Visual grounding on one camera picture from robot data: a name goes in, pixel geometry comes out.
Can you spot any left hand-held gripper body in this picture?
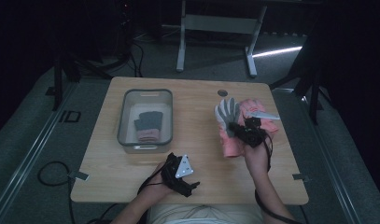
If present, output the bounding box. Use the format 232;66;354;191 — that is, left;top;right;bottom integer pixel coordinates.
160;151;193;198

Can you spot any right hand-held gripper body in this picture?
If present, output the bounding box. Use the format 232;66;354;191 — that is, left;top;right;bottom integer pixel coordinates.
235;110;281;148

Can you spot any pink ski glove grey palm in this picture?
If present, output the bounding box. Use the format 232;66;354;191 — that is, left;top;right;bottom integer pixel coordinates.
213;96;246;159

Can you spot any grey knit glove pink cuff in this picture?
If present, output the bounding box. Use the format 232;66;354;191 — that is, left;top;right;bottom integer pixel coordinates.
136;135;162;143
134;110;164;138

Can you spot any grey plastic bin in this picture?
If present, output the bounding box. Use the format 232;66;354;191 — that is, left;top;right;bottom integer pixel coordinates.
116;88;174;155

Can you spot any person's left hand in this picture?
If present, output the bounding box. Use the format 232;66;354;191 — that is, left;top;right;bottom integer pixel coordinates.
145;161;176;202

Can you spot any person's right hand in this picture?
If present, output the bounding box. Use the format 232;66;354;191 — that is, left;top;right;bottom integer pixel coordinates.
243;133;274;177

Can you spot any pink ski glove printed back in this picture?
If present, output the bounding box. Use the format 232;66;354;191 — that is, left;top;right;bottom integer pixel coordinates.
238;98;279;134

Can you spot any person's beige clothing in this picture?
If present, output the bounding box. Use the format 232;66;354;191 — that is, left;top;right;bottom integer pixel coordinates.
146;203;266;224

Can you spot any small metal table clip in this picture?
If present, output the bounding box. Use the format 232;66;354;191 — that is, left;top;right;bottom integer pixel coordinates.
291;173;311;183
66;171;91;183

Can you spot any black stand with struts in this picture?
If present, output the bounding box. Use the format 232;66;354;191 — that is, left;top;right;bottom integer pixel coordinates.
269;27;332;126

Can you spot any black tripod stand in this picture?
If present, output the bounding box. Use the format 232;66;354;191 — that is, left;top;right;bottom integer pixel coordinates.
45;0;134;112

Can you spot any left hand-held gripper cable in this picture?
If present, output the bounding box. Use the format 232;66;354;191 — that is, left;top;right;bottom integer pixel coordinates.
136;161;171;196

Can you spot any hand-held gripper cable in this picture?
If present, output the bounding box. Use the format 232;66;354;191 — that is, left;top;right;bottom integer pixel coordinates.
136;161;171;196
253;130;303;224

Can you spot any right hand-held gripper cable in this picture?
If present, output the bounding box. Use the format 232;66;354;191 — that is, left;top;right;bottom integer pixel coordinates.
253;130;303;224

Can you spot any silver floor rail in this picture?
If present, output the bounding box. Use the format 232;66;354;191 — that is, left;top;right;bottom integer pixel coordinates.
272;88;362;224
0;81;81;220

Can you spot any white desk frame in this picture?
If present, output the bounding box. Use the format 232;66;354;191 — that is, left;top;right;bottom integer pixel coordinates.
161;0;269;78

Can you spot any black floor cable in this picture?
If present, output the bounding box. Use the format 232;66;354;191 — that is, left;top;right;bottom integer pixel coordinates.
36;161;77;224

